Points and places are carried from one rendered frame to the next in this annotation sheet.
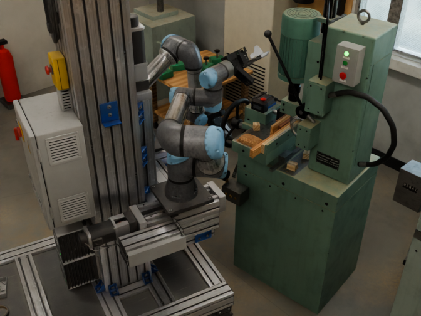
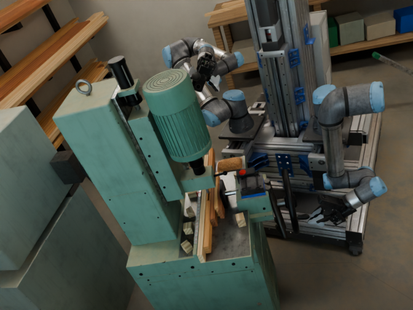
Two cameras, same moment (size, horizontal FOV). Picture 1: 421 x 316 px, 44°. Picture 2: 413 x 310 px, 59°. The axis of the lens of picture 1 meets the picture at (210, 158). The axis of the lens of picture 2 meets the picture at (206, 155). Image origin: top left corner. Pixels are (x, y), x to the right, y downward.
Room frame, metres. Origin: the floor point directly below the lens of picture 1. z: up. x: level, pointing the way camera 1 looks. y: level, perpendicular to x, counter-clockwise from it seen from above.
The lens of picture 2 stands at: (3.42, -0.88, 2.01)
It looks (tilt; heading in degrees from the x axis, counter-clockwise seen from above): 36 degrees down; 154
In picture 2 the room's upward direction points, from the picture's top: 20 degrees counter-clockwise
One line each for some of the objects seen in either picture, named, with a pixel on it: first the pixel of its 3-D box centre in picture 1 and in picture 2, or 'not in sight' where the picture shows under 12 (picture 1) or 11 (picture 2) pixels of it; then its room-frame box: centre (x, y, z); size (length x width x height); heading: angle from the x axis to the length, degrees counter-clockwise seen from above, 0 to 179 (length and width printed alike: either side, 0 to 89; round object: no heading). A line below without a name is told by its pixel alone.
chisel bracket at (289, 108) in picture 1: (295, 109); (198, 179); (2.30, -0.42, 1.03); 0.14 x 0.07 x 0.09; 50
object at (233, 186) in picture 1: (234, 192); not in sight; (2.20, -0.13, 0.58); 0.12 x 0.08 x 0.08; 50
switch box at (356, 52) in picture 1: (348, 64); not in sight; (2.00, -0.56, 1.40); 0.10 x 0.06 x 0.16; 50
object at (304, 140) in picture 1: (307, 133); not in sight; (2.07, -0.45, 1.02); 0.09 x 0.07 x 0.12; 140
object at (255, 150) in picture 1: (287, 128); (209, 193); (2.29, -0.39, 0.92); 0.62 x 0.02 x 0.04; 140
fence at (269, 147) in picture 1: (299, 125); (200, 201); (2.31, -0.45, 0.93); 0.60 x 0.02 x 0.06; 140
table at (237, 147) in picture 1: (275, 125); (236, 205); (2.40, -0.34, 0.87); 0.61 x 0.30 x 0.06; 140
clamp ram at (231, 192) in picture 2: (277, 113); (230, 192); (2.40, -0.35, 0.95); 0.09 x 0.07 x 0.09; 140
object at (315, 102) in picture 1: (319, 95); not in sight; (2.06, -0.47, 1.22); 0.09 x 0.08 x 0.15; 50
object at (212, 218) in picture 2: (291, 121); (214, 202); (2.36, -0.42, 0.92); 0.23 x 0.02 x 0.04; 140
